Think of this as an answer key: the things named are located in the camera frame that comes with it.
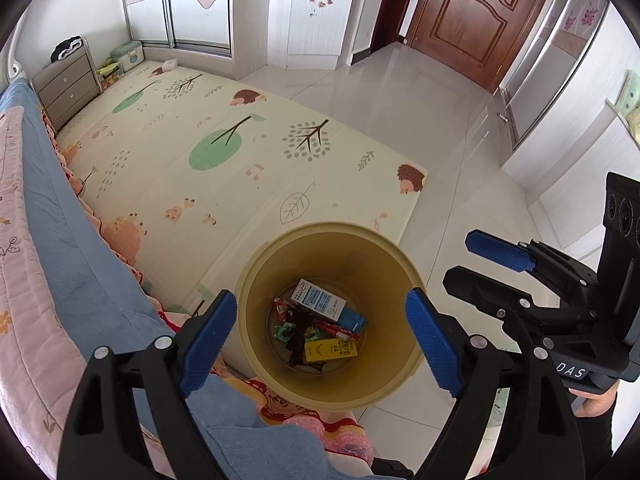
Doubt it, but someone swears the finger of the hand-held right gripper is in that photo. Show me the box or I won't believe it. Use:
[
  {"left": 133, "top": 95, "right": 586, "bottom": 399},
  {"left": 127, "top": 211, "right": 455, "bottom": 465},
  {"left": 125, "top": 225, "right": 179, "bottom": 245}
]
[
  {"left": 465, "top": 230, "right": 601, "bottom": 286},
  {"left": 442, "top": 266, "right": 598, "bottom": 356}
]

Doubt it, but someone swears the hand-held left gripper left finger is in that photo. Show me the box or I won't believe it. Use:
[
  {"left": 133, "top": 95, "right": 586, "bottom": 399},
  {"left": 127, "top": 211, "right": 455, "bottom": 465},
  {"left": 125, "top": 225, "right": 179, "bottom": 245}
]
[{"left": 57, "top": 289, "right": 238, "bottom": 480}]

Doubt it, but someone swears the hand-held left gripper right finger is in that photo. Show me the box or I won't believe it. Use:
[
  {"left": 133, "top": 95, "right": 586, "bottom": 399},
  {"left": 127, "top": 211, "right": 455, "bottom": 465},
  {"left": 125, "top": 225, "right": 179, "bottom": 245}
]
[{"left": 405, "top": 286, "right": 583, "bottom": 480}]

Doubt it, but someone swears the yellow plastic trash bin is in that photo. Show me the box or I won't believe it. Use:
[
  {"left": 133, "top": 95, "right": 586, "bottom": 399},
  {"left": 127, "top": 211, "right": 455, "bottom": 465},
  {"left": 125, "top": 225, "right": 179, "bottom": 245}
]
[{"left": 234, "top": 222, "right": 427, "bottom": 409}]

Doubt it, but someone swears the green wrapper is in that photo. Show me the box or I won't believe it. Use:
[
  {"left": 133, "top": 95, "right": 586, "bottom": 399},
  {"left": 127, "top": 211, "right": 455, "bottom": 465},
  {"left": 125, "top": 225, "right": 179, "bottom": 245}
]
[{"left": 272, "top": 324, "right": 321, "bottom": 343}]

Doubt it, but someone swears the small red wrapper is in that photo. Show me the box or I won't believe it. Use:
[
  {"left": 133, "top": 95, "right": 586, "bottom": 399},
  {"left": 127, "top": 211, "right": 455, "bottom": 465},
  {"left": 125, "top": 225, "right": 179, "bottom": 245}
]
[{"left": 272, "top": 299, "right": 296, "bottom": 326}]

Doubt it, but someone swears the blue box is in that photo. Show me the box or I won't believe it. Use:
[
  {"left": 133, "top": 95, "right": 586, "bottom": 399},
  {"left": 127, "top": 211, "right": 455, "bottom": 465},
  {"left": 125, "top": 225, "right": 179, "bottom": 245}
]
[{"left": 334, "top": 307, "right": 367, "bottom": 333}]

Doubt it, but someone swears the dark brown wrapper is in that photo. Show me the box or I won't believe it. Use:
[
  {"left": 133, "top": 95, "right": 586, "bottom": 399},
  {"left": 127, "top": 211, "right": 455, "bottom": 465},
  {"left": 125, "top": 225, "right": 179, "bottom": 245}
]
[{"left": 287, "top": 307, "right": 313, "bottom": 366}]

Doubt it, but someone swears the long red snack wrapper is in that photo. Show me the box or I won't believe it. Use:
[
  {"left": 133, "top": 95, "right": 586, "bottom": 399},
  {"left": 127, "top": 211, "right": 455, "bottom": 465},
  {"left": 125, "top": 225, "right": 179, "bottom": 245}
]
[{"left": 315, "top": 322, "right": 360, "bottom": 342}]

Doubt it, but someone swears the yellow carton box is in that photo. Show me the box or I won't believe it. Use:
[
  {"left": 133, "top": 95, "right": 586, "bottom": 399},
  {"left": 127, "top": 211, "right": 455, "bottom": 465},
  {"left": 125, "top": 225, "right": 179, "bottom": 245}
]
[{"left": 303, "top": 337, "right": 359, "bottom": 363}]

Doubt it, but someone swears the white carton box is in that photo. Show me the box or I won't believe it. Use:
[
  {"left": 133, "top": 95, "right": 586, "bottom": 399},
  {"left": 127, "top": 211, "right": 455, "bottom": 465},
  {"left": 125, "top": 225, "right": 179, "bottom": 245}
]
[{"left": 290, "top": 279, "right": 347, "bottom": 320}]

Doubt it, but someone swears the person's right forearm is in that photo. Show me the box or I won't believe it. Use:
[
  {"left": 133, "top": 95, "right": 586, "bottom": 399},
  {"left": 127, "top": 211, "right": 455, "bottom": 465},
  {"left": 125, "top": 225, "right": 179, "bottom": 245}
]
[{"left": 565, "top": 400, "right": 621, "bottom": 480}]

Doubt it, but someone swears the person's right hand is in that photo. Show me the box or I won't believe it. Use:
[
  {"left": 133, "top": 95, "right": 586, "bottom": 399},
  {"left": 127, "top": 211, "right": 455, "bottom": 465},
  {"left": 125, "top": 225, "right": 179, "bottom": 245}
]
[{"left": 572, "top": 380, "right": 623, "bottom": 417}]

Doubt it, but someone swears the pink bear print bedspread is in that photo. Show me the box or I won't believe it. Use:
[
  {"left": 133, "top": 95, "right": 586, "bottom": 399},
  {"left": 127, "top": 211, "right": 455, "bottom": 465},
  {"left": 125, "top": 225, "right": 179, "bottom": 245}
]
[{"left": 0, "top": 107, "right": 176, "bottom": 480}]

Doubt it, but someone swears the leaning green board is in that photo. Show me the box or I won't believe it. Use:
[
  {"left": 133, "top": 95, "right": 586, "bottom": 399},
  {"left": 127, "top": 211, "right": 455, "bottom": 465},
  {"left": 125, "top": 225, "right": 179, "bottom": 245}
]
[{"left": 605, "top": 67, "right": 640, "bottom": 133}]

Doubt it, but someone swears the white sliding door cabinet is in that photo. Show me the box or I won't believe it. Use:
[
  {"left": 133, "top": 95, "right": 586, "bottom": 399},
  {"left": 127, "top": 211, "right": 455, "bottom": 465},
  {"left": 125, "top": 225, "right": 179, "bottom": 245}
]
[{"left": 500, "top": 0, "right": 640, "bottom": 186}]

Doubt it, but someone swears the printed play mat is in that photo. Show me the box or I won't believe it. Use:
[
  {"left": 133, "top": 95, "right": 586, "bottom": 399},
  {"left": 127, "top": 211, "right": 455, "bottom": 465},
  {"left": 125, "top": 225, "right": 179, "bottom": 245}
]
[{"left": 55, "top": 60, "right": 430, "bottom": 321}]

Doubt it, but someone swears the brown wooden door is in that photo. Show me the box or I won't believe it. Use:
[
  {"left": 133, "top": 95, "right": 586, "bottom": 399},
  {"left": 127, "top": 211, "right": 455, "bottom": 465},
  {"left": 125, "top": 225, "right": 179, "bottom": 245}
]
[{"left": 410, "top": 0, "right": 561, "bottom": 91}]

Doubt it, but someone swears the green plastic basket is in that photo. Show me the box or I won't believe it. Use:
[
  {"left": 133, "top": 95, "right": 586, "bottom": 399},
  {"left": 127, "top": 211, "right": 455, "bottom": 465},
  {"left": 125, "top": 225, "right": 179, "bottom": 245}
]
[{"left": 97, "top": 60, "right": 123, "bottom": 84}]

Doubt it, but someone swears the grey nightstand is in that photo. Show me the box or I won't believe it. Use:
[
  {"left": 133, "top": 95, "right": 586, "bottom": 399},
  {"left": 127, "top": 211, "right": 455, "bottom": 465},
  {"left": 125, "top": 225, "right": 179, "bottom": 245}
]
[{"left": 32, "top": 37, "right": 103, "bottom": 131}]

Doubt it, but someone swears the white cabinet with stickers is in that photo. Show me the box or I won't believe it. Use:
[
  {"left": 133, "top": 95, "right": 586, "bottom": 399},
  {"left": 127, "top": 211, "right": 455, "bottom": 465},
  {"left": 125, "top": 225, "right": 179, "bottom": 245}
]
[{"left": 265, "top": 0, "right": 351, "bottom": 71}]

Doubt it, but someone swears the green white storage box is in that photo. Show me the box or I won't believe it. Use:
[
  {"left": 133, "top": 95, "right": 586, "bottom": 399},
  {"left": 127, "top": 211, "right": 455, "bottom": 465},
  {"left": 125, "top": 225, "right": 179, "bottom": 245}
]
[{"left": 110, "top": 40, "right": 146, "bottom": 71}]

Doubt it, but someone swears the black and white clothing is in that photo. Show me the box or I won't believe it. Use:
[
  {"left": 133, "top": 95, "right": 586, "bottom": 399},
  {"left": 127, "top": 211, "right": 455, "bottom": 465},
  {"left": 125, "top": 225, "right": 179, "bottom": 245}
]
[{"left": 51, "top": 36, "right": 83, "bottom": 61}]

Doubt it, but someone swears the white sliding door wardrobe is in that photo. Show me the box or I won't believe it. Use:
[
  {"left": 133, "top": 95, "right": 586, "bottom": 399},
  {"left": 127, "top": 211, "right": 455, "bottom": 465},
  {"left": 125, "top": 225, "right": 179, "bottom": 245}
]
[{"left": 122, "top": 0, "right": 236, "bottom": 58}]

